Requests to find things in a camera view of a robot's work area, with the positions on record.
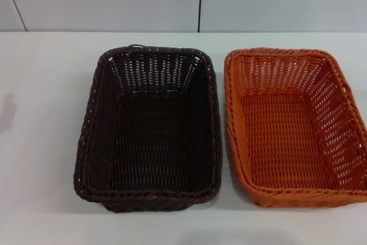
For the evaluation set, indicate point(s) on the dark brown woven basket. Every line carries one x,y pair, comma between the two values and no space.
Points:
149,130

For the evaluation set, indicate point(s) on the orange woven basket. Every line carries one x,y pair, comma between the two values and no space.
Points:
286,136

